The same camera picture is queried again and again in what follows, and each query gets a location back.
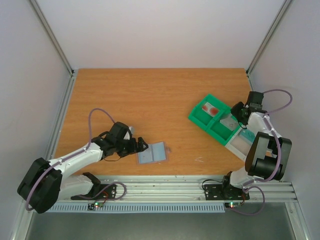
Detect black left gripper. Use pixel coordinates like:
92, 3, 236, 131
115, 137, 149, 158

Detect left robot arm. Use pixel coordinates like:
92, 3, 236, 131
17, 122, 149, 214

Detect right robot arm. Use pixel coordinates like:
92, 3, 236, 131
220, 91, 292, 200

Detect red white cards stack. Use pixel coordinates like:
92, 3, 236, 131
201, 102, 219, 117

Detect teal cards stack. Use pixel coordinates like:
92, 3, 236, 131
240, 129, 256, 143

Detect green bin middle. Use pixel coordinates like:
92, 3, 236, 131
206, 110, 240, 146

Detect green bin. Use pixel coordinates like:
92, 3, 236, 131
188, 94, 230, 131
206, 110, 240, 146

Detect green bin far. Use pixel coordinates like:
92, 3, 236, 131
188, 94, 230, 131

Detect white translucent bin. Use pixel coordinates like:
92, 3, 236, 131
225, 127, 253, 162

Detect left controller board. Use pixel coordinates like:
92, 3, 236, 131
87, 202, 104, 211

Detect controller board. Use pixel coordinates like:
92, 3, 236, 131
87, 202, 104, 211
224, 201, 243, 209

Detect right controller board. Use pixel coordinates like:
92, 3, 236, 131
224, 201, 243, 209

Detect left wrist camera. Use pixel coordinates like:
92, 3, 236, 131
129, 126, 135, 134

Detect aluminium table edge rail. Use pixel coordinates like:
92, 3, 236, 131
96, 175, 298, 203

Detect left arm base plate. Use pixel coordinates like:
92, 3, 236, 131
70, 184, 117, 201

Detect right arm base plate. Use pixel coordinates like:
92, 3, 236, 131
202, 184, 250, 201

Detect aluminium corner post left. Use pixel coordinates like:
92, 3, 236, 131
28, 0, 76, 77

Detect aluminium corner post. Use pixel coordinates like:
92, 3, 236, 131
28, 0, 76, 77
246, 0, 294, 78

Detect grey slotted cable duct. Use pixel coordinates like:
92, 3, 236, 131
48, 202, 225, 214

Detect aluminium corner post right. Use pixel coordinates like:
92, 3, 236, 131
246, 0, 294, 78

